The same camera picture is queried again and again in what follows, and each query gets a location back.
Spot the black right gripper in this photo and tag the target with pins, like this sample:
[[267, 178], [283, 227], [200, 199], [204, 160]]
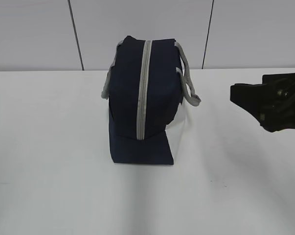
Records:
[[273, 101]]

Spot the navy and white lunch bag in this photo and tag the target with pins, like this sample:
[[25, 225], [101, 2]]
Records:
[[147, 87]]

